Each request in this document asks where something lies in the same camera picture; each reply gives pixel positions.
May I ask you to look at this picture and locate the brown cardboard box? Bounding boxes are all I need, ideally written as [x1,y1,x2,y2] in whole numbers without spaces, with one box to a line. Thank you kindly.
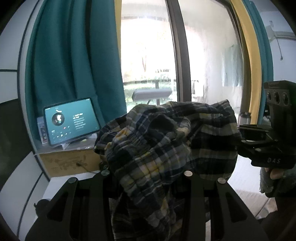
[34,134,103,178]

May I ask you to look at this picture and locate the white desk lamp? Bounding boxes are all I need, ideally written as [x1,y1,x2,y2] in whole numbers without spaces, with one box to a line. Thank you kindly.
[132,88,172,105]

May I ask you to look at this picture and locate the person right hand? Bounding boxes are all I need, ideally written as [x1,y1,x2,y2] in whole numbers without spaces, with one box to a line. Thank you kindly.
[270,169,291,180]

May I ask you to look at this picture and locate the black round disc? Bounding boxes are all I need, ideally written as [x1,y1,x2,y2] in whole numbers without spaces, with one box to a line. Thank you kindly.
[34,199,50,217]

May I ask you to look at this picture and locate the teal curtain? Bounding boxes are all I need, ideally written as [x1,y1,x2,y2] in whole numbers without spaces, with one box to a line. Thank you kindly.
[25,1,126,140]

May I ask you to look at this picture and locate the yellow curtain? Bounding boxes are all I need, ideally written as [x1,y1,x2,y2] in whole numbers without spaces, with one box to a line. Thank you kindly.
[231,0,262,124]

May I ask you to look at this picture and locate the tablet with teal screen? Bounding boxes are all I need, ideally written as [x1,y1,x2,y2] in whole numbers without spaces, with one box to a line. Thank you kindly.
[43,98,100,147]

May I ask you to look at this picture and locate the plaid navy cream pants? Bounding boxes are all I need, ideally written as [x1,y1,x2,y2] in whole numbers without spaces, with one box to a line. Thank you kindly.
[94,100,241,240]

